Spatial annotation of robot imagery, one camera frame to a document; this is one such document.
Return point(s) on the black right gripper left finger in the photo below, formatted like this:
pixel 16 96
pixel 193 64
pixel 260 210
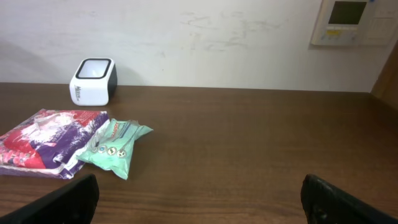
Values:
pixel 73 203

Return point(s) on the mint green wipes pack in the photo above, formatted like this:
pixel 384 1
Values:
pixel 114 149

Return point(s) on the white wall control panel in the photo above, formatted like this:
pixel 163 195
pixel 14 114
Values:
pixel 348 23

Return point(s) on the white barcode scanner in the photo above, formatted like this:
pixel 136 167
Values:
pixel 94 82

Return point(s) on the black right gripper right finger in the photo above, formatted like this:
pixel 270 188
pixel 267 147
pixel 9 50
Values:
pixel 323 202

